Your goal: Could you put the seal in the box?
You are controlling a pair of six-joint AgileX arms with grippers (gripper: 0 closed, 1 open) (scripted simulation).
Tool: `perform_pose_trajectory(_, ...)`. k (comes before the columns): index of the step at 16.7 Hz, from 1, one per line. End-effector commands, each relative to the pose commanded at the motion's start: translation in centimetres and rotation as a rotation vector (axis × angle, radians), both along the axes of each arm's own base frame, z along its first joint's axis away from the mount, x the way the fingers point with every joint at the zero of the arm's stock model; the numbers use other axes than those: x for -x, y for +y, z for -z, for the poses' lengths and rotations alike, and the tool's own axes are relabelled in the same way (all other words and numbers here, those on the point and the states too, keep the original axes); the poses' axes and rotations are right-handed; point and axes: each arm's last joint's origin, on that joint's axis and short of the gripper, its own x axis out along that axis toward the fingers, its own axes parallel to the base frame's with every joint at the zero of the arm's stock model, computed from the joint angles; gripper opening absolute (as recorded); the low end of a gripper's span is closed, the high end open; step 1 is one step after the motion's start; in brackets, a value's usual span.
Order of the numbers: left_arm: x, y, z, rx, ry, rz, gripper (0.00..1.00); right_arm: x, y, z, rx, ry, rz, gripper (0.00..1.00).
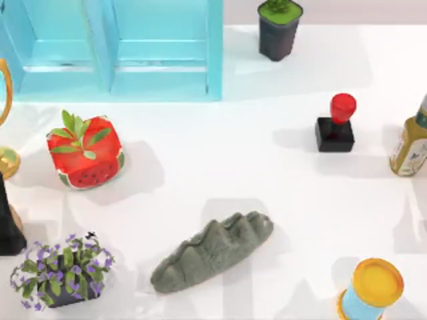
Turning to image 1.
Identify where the grey-green bread loaf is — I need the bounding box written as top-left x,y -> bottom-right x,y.
150,210 -> 274,295

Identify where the light blue rack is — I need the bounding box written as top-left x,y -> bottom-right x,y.
0,0 -> 224,103

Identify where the red and black stamp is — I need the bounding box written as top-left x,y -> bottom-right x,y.
314,93 -> 358,153

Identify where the watermelon plant pot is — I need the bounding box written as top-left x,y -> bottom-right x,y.
46,109 -> 125,191

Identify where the black pot with green plant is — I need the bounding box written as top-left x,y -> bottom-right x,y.
258,0 -> 304,62

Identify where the purple flower plant pot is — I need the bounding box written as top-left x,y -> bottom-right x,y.
9,231 -> 115,313

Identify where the olive green bottle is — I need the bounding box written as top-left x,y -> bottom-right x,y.
389,94 -> 427,177

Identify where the yellow and blue can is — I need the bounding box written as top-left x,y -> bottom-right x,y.
336,257 -> 406,320

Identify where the gold trophy with black base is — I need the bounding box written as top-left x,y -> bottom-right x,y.
0,59 -> 28,257

